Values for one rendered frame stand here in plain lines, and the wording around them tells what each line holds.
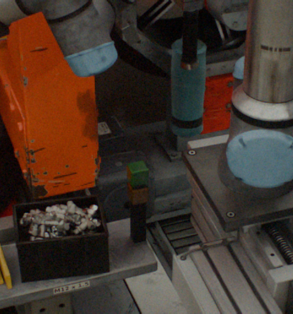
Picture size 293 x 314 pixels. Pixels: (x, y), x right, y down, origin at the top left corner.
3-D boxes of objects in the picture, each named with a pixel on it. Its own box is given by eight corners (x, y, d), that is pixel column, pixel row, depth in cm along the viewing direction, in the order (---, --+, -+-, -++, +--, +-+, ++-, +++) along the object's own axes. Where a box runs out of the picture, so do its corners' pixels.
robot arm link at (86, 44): (128, 38, 128) (100, -22, 123) (116, 72, 119) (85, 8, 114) (84, 53, 131) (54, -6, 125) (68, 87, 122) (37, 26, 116)
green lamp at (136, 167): (143, 174, 180) (143, 159, 178) (149, 184, 177) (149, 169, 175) (125, 178, 179) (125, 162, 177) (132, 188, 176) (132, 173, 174)
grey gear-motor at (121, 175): (113, 181, 268) (111, 88, 247) (159, 262, 236) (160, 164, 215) (60, 192, 263) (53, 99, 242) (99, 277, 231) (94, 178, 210)
